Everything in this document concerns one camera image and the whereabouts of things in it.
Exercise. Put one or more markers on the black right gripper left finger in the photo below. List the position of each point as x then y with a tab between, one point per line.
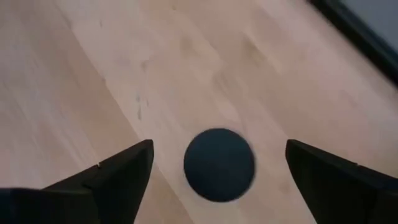
118	193

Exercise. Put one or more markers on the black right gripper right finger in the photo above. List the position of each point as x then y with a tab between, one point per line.
342	199

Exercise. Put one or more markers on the white sand hourglass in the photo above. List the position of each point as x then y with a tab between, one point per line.
219	165

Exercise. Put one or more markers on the black aluminium table frame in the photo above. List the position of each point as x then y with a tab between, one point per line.
367	39

